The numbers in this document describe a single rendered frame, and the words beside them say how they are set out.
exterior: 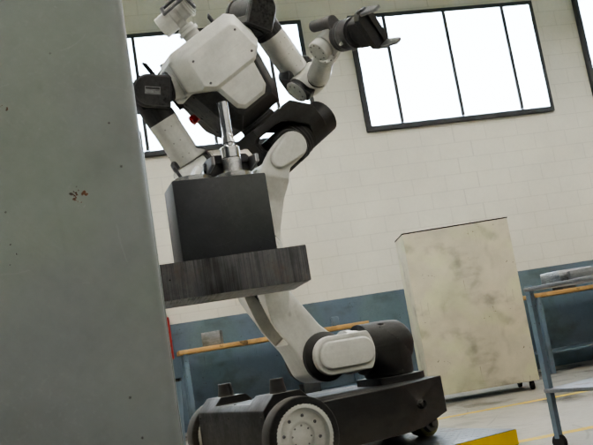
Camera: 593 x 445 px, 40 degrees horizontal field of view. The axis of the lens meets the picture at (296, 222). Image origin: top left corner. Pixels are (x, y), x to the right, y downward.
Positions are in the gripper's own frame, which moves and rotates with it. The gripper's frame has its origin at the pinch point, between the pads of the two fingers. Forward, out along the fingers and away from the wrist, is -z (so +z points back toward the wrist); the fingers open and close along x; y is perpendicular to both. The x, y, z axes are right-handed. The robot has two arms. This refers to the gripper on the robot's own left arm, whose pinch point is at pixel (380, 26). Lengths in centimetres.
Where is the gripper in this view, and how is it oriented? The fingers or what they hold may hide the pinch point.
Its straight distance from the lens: 227.4
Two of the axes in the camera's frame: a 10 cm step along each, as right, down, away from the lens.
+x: -5.7, -7.1, -4.2
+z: -5.6, -0.3, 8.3
